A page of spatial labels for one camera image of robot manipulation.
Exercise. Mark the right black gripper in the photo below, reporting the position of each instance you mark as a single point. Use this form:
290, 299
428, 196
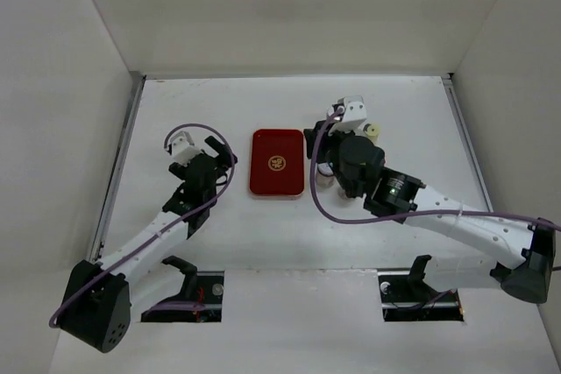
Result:
329, 139

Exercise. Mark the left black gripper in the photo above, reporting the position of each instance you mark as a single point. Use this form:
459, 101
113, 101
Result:
223, 158

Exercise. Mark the blue lid spice jar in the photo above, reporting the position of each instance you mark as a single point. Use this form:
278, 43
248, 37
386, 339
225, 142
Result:
344, 196
325, 177

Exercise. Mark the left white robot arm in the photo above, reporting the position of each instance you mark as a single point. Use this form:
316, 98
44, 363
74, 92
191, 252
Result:
96, 306

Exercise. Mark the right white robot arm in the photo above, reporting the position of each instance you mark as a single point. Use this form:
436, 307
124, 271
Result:
515, 254

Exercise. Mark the red rectangular tray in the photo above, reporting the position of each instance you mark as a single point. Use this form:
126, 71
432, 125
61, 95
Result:
277, 163

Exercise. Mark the yellow lid squeeze bottle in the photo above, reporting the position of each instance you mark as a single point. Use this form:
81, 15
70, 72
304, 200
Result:
371, 131

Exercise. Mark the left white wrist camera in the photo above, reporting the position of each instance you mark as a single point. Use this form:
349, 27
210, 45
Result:
182, 148

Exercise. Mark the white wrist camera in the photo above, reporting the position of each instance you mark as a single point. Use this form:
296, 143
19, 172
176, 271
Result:
350, 113
182, 148

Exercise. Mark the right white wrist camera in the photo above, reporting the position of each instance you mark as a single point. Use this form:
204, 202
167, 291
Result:
350, 113

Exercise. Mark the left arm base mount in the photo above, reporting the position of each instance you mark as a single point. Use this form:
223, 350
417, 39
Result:
197, 297

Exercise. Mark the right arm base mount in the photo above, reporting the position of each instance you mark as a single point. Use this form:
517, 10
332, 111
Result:
406, 298

